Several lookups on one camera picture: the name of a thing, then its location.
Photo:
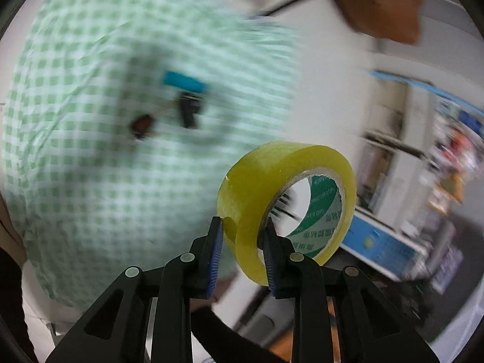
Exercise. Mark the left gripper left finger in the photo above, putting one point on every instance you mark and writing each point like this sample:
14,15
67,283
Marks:
191,275

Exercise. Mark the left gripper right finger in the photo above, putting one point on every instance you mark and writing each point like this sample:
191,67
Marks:
292,274

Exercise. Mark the yellow tape roll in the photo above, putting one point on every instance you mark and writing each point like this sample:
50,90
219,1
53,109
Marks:
252,190

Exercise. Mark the black car key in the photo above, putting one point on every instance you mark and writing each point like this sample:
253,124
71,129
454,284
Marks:
189,106

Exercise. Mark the blue white air cooler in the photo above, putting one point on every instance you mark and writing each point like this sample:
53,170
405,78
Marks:
395,256

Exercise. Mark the red black small key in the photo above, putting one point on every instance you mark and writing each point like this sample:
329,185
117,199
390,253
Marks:
141,128

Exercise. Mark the green checkered cloth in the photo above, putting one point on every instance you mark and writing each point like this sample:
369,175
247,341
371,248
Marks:
88,198

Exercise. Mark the teal plastic case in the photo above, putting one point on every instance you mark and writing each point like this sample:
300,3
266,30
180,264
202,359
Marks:
183,82

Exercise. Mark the brown bean bag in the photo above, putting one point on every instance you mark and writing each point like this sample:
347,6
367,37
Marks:
396,20

